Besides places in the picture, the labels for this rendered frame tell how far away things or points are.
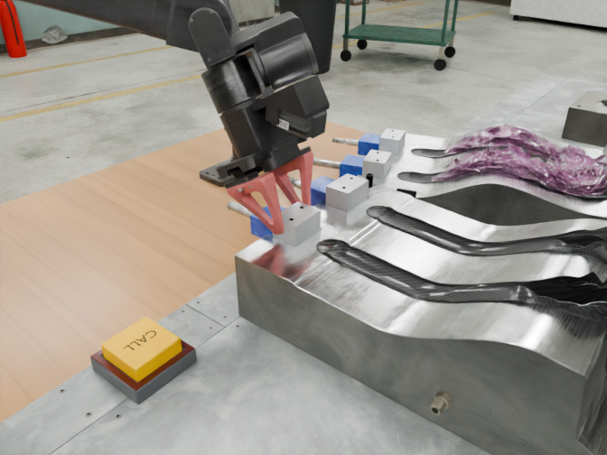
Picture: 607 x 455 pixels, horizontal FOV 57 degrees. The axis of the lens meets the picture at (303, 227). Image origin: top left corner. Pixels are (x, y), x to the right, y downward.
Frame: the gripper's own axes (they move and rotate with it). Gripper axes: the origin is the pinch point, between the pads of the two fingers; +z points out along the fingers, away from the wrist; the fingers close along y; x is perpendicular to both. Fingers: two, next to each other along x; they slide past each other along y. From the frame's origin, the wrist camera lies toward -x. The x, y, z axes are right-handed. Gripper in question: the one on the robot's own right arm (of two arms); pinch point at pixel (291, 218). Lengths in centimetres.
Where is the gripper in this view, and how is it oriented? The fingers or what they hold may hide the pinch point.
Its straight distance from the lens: 67.6
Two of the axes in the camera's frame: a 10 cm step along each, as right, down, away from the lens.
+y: 6.1, -4.1, 6.8
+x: -6.9, 1.5, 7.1
